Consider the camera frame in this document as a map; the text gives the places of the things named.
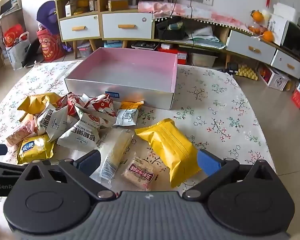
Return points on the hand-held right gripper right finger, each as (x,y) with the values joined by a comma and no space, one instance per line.
(208,162)

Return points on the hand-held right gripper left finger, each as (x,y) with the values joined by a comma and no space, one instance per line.
(90,162)

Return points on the white triangular nut packet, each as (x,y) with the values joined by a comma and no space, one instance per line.
(82,137)
(53,125)

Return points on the clear pink biscuit packet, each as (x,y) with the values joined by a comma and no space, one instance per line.
(20,133)

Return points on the clear packet yellow cake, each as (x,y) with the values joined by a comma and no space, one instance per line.
(115,150)

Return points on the yellow blue cracker packet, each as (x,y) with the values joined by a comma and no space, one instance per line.
(35,150)

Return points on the white snack packet red label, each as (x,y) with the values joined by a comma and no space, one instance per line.
(95,120)

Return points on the pink nougat packet red label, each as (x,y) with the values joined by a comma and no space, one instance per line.
(140,175)

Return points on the orange snack packet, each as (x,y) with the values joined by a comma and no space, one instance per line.
(126,116)

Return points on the red white patterned snack packet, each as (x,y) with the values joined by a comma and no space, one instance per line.
(70,102)
(103,105)

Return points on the silver cardboard box pink inside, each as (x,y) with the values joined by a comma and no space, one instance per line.
(95,87)

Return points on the white shopping bag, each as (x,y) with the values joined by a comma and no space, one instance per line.
(15,55)

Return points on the yellow foam tray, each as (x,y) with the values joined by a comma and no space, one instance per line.
(247,73)

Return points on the black flat board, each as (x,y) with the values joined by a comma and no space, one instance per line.
(31,55)

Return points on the clear plastic bin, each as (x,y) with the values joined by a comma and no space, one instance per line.
(202,60)

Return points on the white red printed carton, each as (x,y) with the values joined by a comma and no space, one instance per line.
(277,81)

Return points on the red cardboard box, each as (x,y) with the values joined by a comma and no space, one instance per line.
(182,56)

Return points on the clear storage box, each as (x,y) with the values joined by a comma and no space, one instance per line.
(85,51)

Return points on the red printed bag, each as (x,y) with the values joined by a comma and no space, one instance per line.
(48,47)

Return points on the blue lid storage box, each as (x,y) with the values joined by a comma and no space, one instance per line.
(112,44)

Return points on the white teal plastic bags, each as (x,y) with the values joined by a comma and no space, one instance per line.
(202,38)

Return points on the large grey drawer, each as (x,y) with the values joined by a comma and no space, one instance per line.
(240,42)

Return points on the small grey drawer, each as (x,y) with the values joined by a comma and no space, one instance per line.
(280,60)

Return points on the wooden desk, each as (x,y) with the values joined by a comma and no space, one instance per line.
(8,22)

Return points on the black lid storage box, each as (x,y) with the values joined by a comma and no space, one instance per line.
(145,45)

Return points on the long low wooden cabinet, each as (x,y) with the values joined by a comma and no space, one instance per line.
(223,33)

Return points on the black storage basket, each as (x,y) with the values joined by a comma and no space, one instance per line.
(170,33)

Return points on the white drawer round sticker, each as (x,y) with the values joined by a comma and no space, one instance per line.
(110,26)

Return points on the orange fruit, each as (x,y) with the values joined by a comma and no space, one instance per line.
(268,36)
(257,16)

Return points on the bag of small oranges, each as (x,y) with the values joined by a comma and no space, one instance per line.
(254,28)

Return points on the purple plush toy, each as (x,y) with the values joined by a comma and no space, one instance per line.
(46,12)

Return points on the white paper bag blue drawing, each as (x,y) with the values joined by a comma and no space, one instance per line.
(277,30)

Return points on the pink tasselled cloth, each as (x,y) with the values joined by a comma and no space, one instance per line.
(202,12)

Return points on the small white carton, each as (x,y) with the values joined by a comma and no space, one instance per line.
(68,10)

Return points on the yellow bag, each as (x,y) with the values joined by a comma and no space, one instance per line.
(81,5)

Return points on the brown cardboard box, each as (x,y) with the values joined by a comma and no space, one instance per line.
(117,5)

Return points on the white foam box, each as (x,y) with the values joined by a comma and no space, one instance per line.
(286,11)

